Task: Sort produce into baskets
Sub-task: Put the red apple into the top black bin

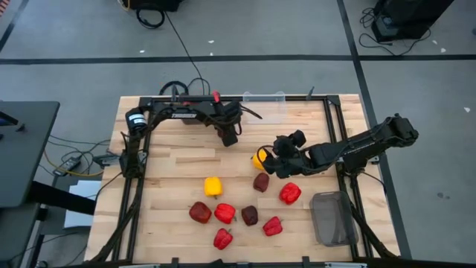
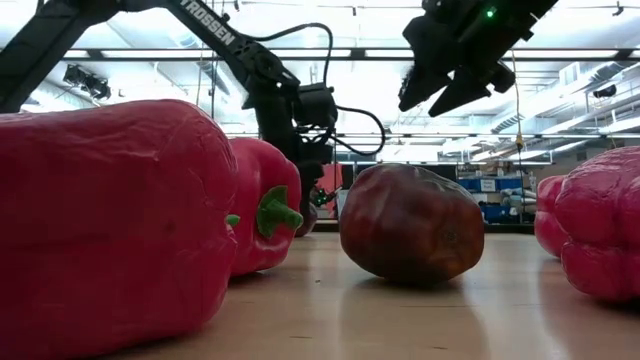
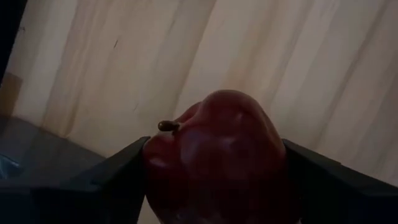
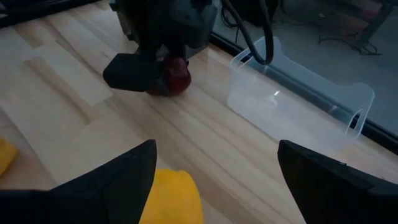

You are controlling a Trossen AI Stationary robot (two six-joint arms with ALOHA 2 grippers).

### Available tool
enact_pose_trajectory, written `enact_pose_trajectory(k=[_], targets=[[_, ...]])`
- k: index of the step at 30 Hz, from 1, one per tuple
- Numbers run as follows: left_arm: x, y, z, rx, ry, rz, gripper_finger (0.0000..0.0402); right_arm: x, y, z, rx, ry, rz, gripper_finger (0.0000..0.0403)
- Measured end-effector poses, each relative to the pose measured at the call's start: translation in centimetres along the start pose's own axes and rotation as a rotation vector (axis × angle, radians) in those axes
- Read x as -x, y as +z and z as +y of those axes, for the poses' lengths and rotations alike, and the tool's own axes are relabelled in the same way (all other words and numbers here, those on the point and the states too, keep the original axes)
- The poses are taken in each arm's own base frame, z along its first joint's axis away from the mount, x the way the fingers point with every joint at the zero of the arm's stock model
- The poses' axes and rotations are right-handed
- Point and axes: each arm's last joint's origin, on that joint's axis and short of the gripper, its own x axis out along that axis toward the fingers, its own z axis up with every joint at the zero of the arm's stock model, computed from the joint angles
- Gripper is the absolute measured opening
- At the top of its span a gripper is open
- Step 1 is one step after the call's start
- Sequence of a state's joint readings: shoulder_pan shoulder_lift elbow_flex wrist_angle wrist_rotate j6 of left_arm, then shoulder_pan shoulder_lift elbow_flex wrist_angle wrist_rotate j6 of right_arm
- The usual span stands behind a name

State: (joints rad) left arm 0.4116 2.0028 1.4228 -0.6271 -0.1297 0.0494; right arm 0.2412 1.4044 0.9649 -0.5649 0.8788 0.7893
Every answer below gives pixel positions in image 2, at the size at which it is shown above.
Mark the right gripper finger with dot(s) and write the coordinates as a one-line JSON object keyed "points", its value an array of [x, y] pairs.
{"points": [[422, 87], [462, 92]]}

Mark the dark red bell pepper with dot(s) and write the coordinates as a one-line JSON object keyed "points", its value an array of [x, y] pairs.
{"points": [[410, 225]]}

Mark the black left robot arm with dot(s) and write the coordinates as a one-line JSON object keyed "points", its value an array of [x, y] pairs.
{"points": [[220, 30]]}

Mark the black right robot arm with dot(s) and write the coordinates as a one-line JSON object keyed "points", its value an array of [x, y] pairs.
{"points": [[542, 7]]}

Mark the red partition panel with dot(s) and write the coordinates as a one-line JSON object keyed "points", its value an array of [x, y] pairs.
{"points": [[332, 182]]}

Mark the black monitor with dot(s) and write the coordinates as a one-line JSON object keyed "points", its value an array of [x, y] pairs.
{"points": [[445, 171]]}

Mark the white label sign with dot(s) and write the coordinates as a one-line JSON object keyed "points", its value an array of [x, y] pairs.
{"points": [[487, 185]]}

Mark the blue storage bin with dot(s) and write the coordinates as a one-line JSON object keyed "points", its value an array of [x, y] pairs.
{"points": [[495, 214], [507, 184]]}

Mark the black hanging spotlight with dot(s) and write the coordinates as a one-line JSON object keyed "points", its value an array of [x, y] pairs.
{"points": [[87, 82], [605, 91]]}

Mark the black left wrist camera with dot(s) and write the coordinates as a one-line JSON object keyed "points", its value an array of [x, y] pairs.
{"points": [[317, 105]]}

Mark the black aluminium table frame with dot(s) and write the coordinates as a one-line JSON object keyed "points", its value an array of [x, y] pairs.
{"points": [[500, 228]]}

